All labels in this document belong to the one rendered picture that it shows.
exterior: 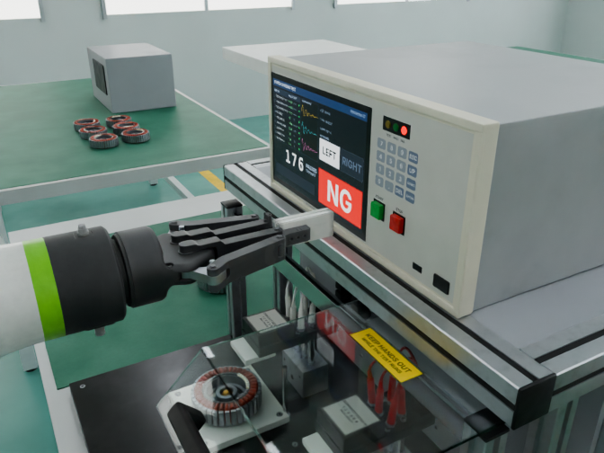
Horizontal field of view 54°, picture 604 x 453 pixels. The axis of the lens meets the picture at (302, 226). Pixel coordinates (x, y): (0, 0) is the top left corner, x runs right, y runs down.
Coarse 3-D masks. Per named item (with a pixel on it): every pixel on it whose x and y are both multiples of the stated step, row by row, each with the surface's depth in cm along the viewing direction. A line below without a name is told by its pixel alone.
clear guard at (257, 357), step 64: (320, 320) 69; (192, 384) 62; (256, 384) 59; (320, 384) 59; (384, 384) 59; (448, 384) 59; (256, 448) 52; (320, 448) 51; (384, 448) 51; (448, 448) 51
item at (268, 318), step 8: (264, 312) 97; (272, 312) 97; (280, 312) 97; (248, 320) 95; (256, 320) 95; (264, 320) 95; (272, 320) 95; (280, 320) 95; (288, 320) 95; (248, 328) 94; (256, 328) 93; (264, 328) 93
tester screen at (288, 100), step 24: (288, 96) 84; (312, 96) 78; (288, 120) 85; (312, 120) 79; (336, 120) 73; (360, 120) 69; (288, 144) 87; (312, 144) 80; (336, 144) 75; (360, 144) 70; (288, 168) 88; (312, 168) 82; (336, 168) 76; (336, 216) 78
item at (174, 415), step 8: (176, 408) 56; (184, 408) 56; (192, 408) 58; (168, 416) 56; (176, 416) 56; (184, 416) 55; (192, 416) 57; (200, 416) 57; (176, 424) 55; (184, 424) 54; (192, 424) 54; (200, 424) 57; (176, 432) 54; (184, 432) 54; (192, 432) 53; (184, 440) 53; (192, 440) 52; (200, 440) 52; (184, 448) 53; (192, 448) 52; (200, 448) 52
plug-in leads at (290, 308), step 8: (312, 272) 97; (288, 280) 97; (288, 288) 97; (296, 288) 95; (288, 296) 98; (304, 296) 98; (288, 304) 98; (304, 304) 98; (312, 304) 95; (288, 312) 99; (296, 312) 96; (304, 312) 95; (312, 312) 96
